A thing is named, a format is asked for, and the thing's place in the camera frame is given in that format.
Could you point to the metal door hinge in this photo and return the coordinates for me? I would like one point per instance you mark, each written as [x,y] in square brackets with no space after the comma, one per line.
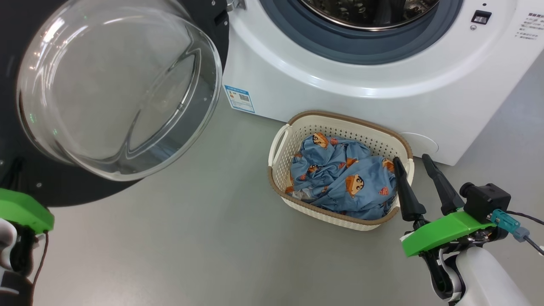
[236,5]

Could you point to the round dark glass washer door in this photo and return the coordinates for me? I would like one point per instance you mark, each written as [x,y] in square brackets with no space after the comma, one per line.
[106,85]

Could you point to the blue energy label sticker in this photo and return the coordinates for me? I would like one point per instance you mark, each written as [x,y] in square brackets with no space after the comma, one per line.
[239,98]

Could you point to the white front-load washing machine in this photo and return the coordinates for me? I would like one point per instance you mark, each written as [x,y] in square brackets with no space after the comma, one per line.
[340,85]

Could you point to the cream perforated laundry basket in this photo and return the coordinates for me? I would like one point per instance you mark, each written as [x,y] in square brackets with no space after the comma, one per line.
[340,125]

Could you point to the round white filter cover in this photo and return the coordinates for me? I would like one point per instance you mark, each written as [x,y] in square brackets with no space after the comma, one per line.
[423,144]

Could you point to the blue cartoon print garment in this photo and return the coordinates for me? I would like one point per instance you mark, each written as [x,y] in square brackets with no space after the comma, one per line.
[335,151]
[352,195]

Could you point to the printed text label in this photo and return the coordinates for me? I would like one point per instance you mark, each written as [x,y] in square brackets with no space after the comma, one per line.
[531,26]

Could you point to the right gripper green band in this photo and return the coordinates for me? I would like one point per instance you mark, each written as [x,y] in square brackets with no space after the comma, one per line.
[442,233]

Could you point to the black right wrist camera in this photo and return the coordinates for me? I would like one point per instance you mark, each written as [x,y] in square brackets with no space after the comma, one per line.
[488,199]

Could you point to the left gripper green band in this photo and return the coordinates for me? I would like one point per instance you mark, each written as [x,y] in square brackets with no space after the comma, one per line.
[21,208]

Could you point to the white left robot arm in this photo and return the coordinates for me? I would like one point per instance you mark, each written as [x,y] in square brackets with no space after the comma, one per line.
[6,240]

